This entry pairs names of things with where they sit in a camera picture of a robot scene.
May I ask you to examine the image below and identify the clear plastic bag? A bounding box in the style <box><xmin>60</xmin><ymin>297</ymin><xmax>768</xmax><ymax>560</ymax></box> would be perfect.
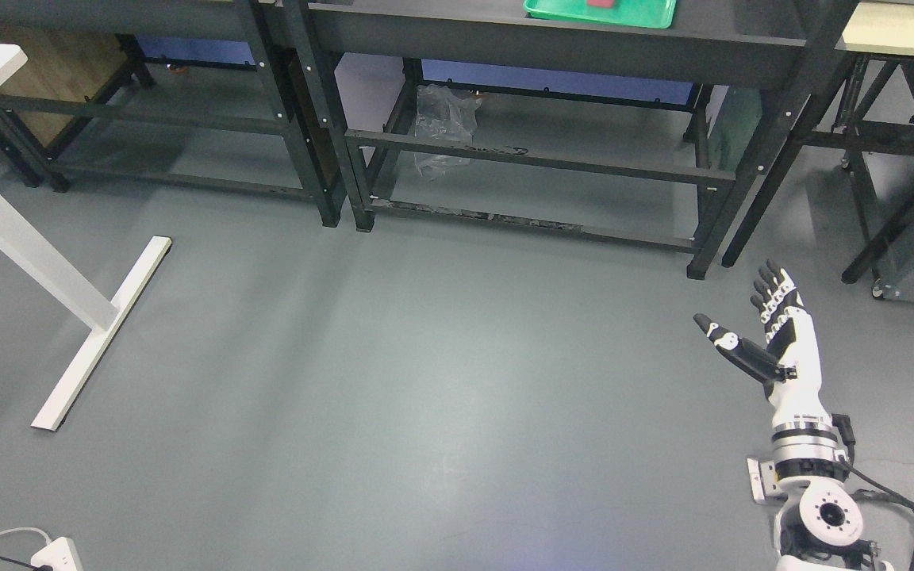
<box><xmin>414</xmin><ymin>84</ymin><xmax>482</xmax><ymax>180</ymax></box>

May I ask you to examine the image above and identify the green plastic tray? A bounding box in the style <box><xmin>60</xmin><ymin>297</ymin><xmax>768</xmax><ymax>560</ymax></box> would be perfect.
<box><xmin>523</xmin><ymin>1</ymin><xmax>676</xmax><ymax>29</ymax></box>

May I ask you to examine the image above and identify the black metal shelf rack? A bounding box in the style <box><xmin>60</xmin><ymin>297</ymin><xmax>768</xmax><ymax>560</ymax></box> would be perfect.
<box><xmin>279</xmin><ymin>1</ymin><xmax>858</xmax><ymax>281</ymax></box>
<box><xmin>0</xmin><ymin>1</ymin><xmax>344</xmax><ymax>228</ymax></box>

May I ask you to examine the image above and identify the white desk with T-leg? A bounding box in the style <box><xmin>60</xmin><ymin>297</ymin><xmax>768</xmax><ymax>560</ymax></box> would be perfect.
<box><xmin>0</xmin><ymin>44</ymin><xmax>173</xmax><ymax>431</ymax></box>

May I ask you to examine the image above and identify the grey metal cart frame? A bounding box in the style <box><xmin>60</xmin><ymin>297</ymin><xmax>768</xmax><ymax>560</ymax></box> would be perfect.
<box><xmin>809</xmin><ymin>1</ymin><xmax>914</xmax><ymax>303</ymax></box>

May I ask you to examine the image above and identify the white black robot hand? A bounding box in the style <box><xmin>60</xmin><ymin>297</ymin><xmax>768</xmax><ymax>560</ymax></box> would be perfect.
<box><xmin>693</xmin><ymin>259</ymin><xmax>833</xmax><ymax>427</ymax></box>

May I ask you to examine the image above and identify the white power strip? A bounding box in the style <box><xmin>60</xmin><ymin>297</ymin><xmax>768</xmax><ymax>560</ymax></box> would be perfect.
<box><xmin>29</xmin><ymin>536</ymin><xmax>84</xmax><ymax>571</ymax></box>

